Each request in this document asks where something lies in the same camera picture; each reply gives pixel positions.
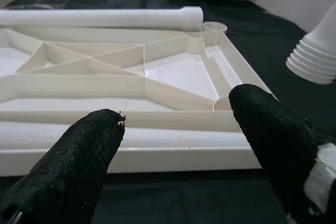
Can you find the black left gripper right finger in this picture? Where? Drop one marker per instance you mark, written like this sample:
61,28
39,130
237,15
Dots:
275,134

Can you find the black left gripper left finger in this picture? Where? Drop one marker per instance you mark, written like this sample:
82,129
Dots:
65,169

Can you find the white plastic children table top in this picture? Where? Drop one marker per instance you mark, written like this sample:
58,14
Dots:
170,74

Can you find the black tablecloth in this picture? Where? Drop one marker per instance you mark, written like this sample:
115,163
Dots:
262,37

